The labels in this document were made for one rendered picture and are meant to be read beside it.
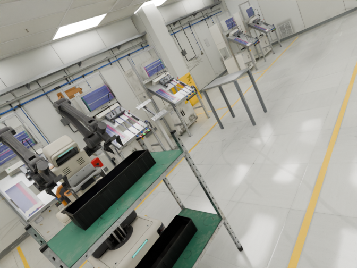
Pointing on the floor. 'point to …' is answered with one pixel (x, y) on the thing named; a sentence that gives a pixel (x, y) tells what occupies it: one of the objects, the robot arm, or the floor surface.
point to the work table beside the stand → (237, 91)
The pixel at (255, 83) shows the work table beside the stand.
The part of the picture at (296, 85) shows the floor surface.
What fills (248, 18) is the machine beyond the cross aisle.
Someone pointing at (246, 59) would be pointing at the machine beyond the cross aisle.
